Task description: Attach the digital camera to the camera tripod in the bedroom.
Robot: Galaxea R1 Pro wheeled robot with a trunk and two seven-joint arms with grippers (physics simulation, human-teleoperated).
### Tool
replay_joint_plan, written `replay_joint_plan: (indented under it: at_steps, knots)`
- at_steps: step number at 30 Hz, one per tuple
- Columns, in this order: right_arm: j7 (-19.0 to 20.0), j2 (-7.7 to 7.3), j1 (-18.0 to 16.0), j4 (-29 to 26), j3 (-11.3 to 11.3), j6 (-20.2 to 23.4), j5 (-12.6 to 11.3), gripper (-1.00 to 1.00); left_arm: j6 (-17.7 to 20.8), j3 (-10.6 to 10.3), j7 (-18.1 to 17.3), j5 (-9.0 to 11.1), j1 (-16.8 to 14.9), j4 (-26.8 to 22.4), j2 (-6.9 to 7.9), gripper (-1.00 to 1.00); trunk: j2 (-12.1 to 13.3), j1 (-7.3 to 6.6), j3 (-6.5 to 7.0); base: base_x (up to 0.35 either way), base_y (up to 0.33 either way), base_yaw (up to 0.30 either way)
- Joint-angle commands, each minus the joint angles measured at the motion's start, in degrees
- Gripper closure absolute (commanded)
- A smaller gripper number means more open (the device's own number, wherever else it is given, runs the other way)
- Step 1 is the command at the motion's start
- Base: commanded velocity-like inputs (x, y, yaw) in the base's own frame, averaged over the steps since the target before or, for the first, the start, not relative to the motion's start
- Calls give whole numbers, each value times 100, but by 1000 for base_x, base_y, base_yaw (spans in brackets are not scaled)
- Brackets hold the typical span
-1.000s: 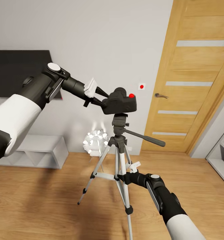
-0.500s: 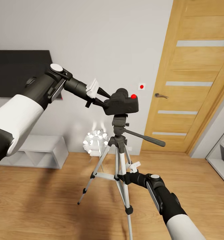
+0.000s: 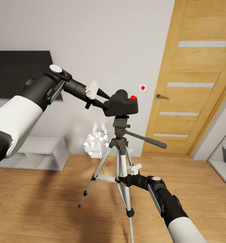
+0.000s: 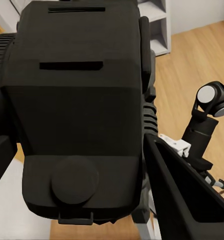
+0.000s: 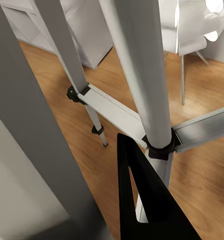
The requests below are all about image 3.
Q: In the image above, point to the camera tripod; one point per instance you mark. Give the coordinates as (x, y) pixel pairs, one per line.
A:
(121, 143)

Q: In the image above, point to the digital camera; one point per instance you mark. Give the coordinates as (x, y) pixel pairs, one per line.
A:
(120, 104)

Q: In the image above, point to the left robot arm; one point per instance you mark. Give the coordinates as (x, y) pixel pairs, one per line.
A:
(20, 114)

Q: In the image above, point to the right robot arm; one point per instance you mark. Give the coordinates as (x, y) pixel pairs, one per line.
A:
(180, 226)

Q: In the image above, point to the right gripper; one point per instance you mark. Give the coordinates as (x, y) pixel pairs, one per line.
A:
(131, 180)

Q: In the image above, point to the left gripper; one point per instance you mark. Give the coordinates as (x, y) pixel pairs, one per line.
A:
(80, 92)

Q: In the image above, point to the wall mounted tv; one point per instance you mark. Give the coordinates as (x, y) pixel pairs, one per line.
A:
(17, 67)

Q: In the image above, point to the door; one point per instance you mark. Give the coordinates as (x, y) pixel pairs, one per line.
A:
(191, 86)

